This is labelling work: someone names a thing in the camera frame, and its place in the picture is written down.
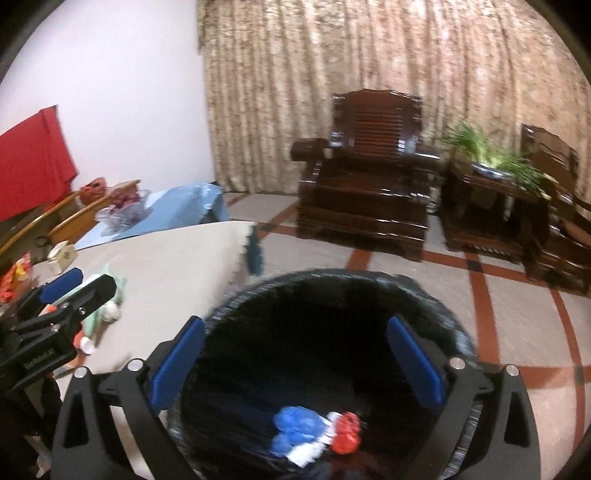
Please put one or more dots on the small white box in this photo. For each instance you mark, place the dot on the small white box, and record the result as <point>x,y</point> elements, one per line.
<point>62,254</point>

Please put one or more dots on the blue tablecloth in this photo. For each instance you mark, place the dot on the blue tablecloth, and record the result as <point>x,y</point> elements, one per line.
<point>175,207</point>

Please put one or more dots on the trash bin with black bag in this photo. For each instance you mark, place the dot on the trash bin with black bag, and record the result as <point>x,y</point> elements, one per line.
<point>295,346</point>

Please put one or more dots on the small white bottle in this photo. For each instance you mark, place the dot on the small white bottle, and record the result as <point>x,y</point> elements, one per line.
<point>111,312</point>

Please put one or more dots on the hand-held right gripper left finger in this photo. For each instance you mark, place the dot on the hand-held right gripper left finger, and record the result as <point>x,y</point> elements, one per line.
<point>179,364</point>

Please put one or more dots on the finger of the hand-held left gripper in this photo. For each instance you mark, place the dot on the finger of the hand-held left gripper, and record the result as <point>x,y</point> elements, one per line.
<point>92,293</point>
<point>62,281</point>

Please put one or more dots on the green potted plant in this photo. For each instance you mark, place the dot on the green potted plant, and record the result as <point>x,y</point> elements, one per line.
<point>480,147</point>

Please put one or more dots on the beige foam mat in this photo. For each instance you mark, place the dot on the beige foam mat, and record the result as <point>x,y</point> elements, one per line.
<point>175,267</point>

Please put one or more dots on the red cloth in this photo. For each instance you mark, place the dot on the red cloth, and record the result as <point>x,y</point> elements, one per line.
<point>32,161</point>

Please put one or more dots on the red crumpled wrapper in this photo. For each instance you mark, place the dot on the red crumpled wrapper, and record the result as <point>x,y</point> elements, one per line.
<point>347,438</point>

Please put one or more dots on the orange snack packet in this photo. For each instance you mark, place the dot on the orange snack packet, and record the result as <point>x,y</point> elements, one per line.
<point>16,279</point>

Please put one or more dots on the dark wooden side table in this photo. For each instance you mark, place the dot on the dark wooden side table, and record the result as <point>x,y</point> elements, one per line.
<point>485,221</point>

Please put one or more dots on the beige patterned curtain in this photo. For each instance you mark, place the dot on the beige patterned curtain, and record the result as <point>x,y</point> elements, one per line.
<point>323,55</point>

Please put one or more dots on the clear plastic bag of fruit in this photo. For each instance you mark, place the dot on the clear plastic bag of fruit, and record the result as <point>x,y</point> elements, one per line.
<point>122,210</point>

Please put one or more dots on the dark wooden armchair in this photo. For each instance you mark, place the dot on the dark wooden armchair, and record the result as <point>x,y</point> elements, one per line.
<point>554,249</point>
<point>364,184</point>

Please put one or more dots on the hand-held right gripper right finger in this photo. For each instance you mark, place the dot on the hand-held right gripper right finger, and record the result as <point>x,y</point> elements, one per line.
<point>415,364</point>

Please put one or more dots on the blue and white crumpled packet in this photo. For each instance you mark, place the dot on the blue and white crumpled packet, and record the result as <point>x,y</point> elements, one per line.
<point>295,427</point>

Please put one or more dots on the orange red bag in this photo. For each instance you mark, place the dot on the orange red bag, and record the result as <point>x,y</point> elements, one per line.
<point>93,189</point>

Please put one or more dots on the light wooden chair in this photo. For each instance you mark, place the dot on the light wooden chair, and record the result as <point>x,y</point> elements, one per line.
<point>74,224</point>
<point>27,228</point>

